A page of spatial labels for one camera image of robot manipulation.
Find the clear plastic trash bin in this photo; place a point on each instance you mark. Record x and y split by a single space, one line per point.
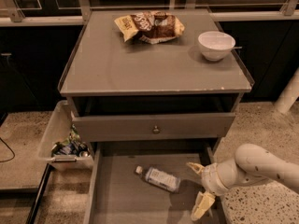
58 130

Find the blue plastic bottle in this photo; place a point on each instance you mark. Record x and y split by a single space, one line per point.
159 178

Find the grey top drawer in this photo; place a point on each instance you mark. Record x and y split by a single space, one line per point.
121 118

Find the crumpled cans and wrappers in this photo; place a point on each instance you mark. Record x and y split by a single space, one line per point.
72 145

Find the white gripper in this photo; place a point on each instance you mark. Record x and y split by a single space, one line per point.
209 178

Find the grey open middle drawer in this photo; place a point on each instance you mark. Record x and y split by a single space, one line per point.
119 196

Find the brown yellow chip bag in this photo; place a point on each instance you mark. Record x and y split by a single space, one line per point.
152 27

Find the metal railing frame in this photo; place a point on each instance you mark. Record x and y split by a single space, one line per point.
51 12

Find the round metal drawer knob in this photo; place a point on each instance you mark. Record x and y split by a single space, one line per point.
156 130

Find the white ceramic bowl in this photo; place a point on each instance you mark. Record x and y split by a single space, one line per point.
215 45

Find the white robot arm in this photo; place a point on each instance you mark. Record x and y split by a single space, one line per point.
251 165

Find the white post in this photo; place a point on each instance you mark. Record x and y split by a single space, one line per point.
289 95

